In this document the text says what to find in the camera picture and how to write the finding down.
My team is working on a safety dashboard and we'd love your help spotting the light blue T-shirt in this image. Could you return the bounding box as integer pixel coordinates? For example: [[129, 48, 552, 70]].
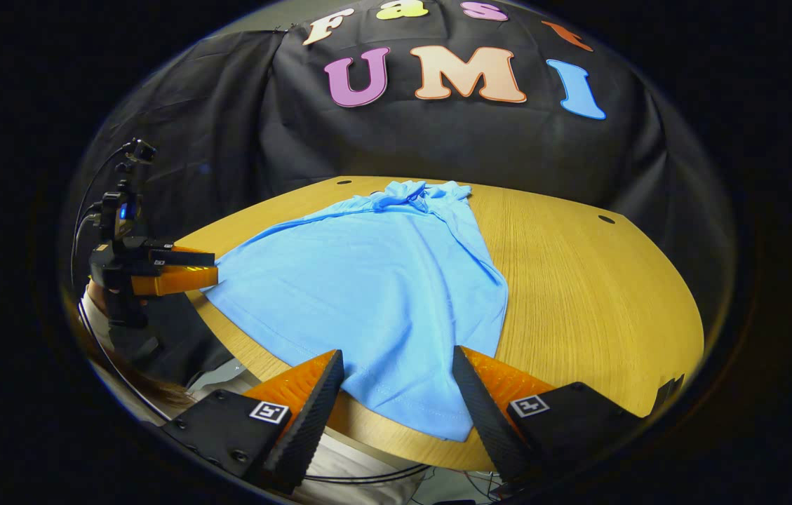
[[203, 180, 510, 443]]

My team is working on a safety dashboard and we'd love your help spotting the thin black cable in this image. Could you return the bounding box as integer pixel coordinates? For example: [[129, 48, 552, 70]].
[[72, 144, 172, 422]]

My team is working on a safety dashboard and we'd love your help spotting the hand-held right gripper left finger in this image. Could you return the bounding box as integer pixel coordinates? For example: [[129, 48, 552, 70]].
[[159, 349, 345, 495]]

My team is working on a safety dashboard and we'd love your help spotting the black backdrop cloth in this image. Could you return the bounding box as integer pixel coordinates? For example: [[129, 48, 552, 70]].
[[69, 0, 737, 330]]

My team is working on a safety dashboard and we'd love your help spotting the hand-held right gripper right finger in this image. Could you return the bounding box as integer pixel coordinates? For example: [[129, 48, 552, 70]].
[[452, 345, 657, 495]]

